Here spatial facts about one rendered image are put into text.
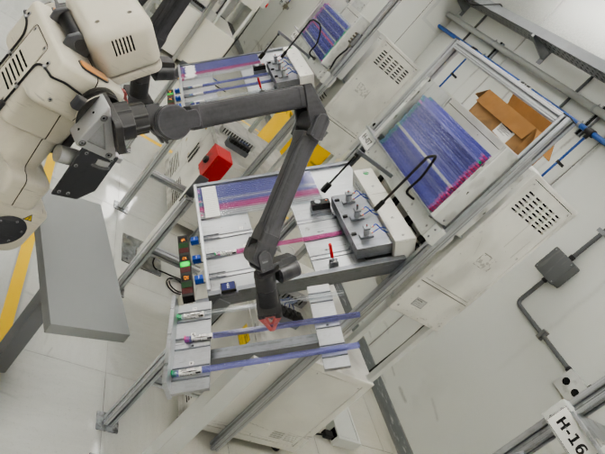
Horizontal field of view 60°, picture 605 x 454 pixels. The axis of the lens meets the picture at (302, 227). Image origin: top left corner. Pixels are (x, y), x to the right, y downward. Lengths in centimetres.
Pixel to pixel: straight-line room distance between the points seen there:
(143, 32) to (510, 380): 266
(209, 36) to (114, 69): 501
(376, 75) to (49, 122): 216
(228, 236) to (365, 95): 149
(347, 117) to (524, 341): 165
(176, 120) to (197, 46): 511
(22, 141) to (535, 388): 268
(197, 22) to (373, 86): 336
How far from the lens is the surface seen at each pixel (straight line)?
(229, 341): 221
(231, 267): 190
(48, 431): 215
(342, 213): 202
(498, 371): 330
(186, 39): 624
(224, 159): 265
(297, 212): 213
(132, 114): 121
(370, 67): 313
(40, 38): 134
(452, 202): 181
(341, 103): 316
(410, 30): 511
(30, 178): 145
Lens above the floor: 168
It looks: 20 degrees down
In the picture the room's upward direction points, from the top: 43 degrees clockwise
